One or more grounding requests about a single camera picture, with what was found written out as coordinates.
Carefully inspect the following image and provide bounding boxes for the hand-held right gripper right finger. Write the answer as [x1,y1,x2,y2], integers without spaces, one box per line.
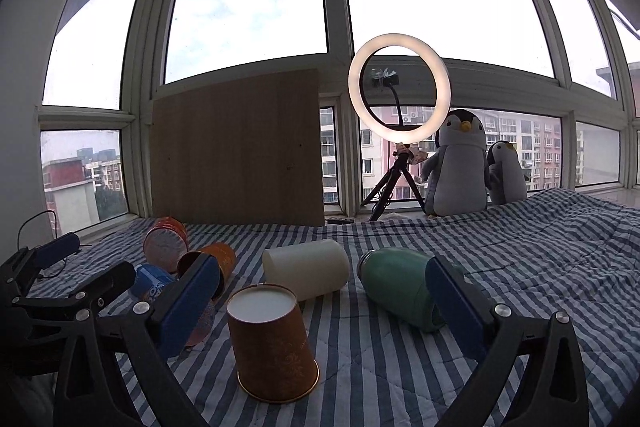
[425,255,591,427]

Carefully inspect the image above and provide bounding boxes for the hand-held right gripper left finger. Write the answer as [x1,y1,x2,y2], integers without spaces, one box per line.
[52,251,223,427]

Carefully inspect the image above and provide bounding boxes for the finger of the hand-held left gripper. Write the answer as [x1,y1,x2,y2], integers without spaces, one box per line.
[62,261,137,310]
[7,232,82,290]

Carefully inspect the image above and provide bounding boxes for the pink paper cup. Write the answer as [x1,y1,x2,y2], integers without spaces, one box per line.
[185,291,217,348]

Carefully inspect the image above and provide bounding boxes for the blue printed paper cup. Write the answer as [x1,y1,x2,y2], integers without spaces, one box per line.
[129,263,176,303]

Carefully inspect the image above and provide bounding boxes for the plain orange paper cup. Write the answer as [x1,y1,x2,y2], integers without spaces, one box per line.
[177,242,237,298]

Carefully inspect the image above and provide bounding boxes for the red patterned paper cup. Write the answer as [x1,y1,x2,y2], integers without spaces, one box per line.
[143,216,190,270]

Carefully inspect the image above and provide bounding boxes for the green thermos cup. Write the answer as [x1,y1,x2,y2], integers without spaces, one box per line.
[357,248,448,334]

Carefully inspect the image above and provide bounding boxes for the orange patterned paper cup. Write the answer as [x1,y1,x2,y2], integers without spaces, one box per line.
[226,284,320,404]

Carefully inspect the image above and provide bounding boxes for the white cup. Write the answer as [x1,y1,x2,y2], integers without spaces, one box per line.
[262,239,351,303]

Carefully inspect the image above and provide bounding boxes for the blue striped blanket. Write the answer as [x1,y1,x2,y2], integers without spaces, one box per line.
[0,187,640,427]

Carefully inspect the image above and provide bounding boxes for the large penguin plush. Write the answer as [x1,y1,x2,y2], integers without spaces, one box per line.
[420,109,493,219]

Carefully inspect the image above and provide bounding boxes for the small penguin plush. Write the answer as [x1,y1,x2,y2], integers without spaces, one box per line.
[486,140,530,206]

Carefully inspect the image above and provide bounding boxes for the wooden board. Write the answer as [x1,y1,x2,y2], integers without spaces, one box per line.
[150,68,326,228]

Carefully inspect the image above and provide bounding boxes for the black tripod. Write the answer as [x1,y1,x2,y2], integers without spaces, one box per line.
[362,144,427,222]

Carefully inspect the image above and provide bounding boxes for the black phone holder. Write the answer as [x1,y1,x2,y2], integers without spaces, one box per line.
[371,66,409,142]

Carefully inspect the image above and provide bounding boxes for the black cable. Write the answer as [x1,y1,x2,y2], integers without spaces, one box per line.
[17,209,68,279]

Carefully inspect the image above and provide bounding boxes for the ring light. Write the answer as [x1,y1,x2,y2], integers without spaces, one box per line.
[348,33,452,146]

